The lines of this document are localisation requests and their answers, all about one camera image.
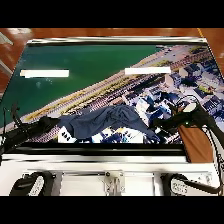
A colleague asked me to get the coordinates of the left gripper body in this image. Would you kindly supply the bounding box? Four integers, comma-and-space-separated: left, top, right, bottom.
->
37, 116, 62, 133

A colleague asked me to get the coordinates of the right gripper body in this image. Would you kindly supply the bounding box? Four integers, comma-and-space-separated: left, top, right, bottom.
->
152, 114, 183, 134

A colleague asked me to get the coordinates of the navy blue shirt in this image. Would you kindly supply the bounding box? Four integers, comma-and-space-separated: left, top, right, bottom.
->
57, 105, 161, 144

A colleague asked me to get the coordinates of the brown garment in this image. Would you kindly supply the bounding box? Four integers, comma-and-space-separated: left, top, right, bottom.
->
178, 124, 215, 165

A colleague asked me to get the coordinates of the black cable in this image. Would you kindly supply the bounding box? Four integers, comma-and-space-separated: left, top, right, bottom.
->
174, 94, 202, 113

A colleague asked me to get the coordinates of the silver frame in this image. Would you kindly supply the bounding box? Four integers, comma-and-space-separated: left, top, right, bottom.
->
0, 35, 224, 197

